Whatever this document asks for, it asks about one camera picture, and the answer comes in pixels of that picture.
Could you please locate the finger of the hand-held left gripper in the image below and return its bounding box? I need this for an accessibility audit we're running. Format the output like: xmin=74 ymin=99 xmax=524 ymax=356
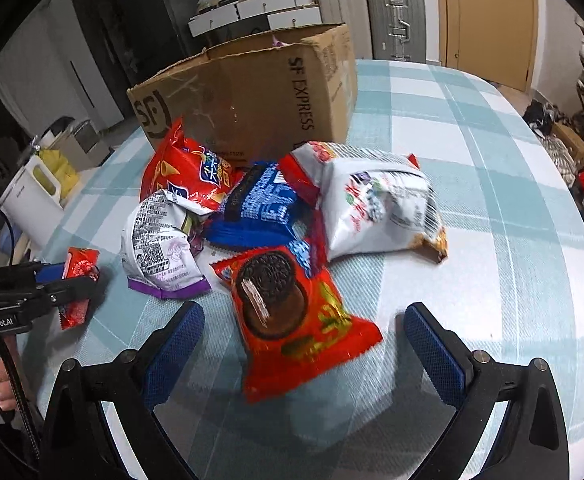
xmin=19 ymin=259 xmax=70 ymax=286
xmin=32 ymin=275 xmax=100 ymax=311

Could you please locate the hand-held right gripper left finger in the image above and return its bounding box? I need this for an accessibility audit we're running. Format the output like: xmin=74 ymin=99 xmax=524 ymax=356
xmin=39 ymin=301 xmax=206 ymax=480

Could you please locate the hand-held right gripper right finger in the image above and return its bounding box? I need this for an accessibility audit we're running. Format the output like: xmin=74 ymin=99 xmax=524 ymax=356
xmin=403 ymin=302 xmax=570 ymax=480

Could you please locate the small red snack packet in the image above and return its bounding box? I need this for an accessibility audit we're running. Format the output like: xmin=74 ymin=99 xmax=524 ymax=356
xmin=59 ymin=247 xmax=101 ymax=331

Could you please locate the purple candy bag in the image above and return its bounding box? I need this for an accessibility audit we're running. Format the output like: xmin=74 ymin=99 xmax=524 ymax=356
xmin=120 ymin=190 xmax=213 ymax=301

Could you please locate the red chocolate cookie packet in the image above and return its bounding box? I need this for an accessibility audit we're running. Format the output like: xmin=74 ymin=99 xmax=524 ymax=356
xmin=211 ymin=245 xmax=383 ymax=405

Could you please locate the red chip bag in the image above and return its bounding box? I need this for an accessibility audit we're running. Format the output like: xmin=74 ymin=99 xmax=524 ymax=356
xmin=139 ymin=117 xmax=233 ymax=216

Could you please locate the white snack bag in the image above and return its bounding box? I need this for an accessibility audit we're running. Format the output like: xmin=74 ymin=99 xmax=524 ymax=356
xmin=278 ymin=141 xmax=449 ymax=265

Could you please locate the blue cookie packet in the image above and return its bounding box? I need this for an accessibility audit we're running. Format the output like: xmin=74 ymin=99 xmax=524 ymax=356
xmin=204 ymin=160 xmax=303 ymax=248

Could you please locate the brown cardboard box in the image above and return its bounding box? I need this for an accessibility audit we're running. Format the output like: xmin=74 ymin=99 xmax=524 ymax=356
xmin=126 ymin=22 xmax=359 ymax=168

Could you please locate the white kettle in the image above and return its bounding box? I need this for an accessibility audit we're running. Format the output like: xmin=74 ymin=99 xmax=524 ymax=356
xmin=0 ymin=155 xmax=62 ymax=256

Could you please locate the yellow plastic bag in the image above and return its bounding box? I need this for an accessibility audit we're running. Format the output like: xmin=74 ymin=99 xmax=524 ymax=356
xmin=39 ymin=147 xmax=80 ymax=201

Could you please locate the grey storage box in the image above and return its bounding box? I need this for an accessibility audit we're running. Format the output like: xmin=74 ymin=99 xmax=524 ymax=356
xmin=52 ymin=117 xmax=111 ymax=168

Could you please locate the dark wardrobe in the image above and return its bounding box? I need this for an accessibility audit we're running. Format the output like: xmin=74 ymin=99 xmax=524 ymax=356
xmin=66 ymin=0 xmax=137 ymax=126

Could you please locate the pile of floor shoes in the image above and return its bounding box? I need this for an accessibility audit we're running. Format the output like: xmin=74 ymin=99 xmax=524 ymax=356
xmin=522 ymin=99 xmax=580 ymax=188

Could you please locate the small cardboard box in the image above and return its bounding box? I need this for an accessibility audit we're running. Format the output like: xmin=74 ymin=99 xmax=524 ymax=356
xmin=552 ymin=122 xmax=584 ymax=168

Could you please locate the grey refrigerator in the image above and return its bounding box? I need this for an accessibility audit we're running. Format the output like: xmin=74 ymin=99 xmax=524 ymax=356
xmin=119 ymin=0 xmax=203 ymax=78

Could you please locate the silver suitcase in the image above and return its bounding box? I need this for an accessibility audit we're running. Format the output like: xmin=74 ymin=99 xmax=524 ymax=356
xmin=367 ymin=0 xmax=427 ymax=63

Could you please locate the wooden door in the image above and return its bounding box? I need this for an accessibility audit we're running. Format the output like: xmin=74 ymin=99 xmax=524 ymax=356
xmin=434 ymin=0 xmax=540 ymax=92

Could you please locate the white drawer desk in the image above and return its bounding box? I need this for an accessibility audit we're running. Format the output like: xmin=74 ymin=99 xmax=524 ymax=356
xmin=188 ymin=0 xmax=323 ymax=41

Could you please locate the beige suitcase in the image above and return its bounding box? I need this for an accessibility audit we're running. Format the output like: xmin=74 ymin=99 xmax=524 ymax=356
xmin=314 ymin=0 xmax=369 ymax=58

